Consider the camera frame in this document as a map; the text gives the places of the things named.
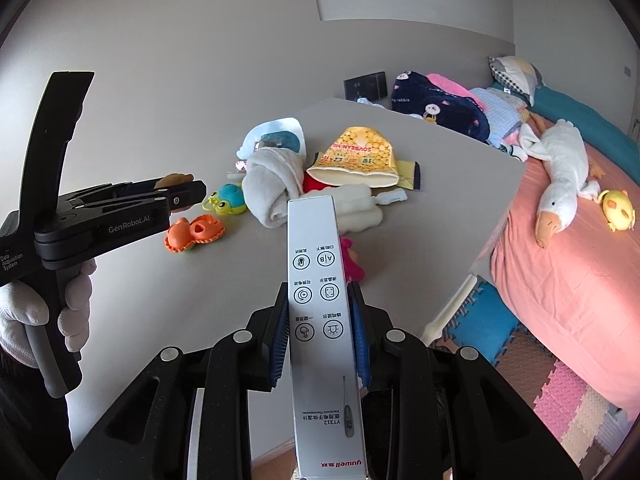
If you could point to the white plastic clip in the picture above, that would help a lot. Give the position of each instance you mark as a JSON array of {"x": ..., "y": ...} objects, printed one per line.
[{"x": 397, "y": 195}]

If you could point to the checkered patchwork pillow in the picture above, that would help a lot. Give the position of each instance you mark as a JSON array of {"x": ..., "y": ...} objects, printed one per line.
[{"x": 517, "y": 75}]

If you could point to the blue whale blister package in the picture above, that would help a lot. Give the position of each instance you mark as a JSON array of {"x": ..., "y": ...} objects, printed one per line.
[{"x": 279, "y": 133}]

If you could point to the navy rabbit blanket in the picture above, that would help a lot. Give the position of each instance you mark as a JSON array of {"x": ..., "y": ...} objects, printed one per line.
[{"x": 414, "y": 95}]

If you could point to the orange crab toy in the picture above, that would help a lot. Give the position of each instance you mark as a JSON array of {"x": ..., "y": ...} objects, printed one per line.
[{"x": 184, "y": 234}]

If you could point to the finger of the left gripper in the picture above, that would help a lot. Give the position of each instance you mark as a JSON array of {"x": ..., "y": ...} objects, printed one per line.
[
  {"x": 184, "y": 195},
  {"x": 124, "y": 189}
]

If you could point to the small yellow snack packet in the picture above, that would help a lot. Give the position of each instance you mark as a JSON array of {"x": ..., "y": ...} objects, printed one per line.
[{"x": 409, "y": 174}]

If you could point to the teal pillow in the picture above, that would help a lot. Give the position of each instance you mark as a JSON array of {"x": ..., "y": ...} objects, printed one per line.
[{"x": 595, "y": 129}]

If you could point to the pink bird toy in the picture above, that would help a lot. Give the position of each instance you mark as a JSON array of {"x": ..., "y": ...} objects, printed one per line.
[{"x": 352, "y": 269}]

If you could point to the colourful foam floor mat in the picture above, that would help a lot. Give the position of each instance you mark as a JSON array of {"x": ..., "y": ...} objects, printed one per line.
[{"x": 589, "y": 428}]

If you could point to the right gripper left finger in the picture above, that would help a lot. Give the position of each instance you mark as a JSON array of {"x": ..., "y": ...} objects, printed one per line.
[{"x": 270, "y": 329}]

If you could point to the pink clothing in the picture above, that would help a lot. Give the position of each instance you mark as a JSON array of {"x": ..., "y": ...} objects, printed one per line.
[{"x": 451, "y": 87}]

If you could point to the yellow soybean milk bag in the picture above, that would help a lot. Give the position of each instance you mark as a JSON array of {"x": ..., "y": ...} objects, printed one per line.
[{"x": 360, "y": 155}]

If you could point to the red heart plush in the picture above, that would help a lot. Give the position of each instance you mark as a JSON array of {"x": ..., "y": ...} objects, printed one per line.
[{"x": 310, "y": 184}]

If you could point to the grey towel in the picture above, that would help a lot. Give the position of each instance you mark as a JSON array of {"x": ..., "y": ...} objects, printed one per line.
[{"x": 273, "y": 177}]

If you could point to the light blue folded blanket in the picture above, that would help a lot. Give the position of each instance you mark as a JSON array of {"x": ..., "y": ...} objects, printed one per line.
[{"x": 505, "y": 113}]

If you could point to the white goose plush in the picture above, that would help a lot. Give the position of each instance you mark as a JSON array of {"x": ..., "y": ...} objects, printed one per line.
[{"x": 571, "y": 172}]

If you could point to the white thermometer box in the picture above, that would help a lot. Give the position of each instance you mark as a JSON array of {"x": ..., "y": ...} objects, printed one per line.
[{"x": 326, "y": 400}]

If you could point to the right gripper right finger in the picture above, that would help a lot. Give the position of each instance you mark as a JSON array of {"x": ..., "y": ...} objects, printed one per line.
[{"x": 369, "y": 328}]

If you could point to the green blue frog toy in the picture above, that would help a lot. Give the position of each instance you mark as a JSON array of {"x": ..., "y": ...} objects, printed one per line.
[{"x": 227, "y": 201}]

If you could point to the black wall socket panel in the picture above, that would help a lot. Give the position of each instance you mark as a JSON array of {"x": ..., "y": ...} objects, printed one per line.
[{"x": 372, "y": 87}]

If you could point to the yellow chick plush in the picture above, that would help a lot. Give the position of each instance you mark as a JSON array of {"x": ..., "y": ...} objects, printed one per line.
[{"x": 617, "y": 209}]

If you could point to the pink bed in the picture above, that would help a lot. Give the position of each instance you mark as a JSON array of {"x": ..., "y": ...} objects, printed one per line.
[{"x": 580, "y": 295}]

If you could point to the white gloved left hand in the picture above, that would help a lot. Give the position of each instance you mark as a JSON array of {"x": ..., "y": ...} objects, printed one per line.
[{"x": 22, "y": 306}]

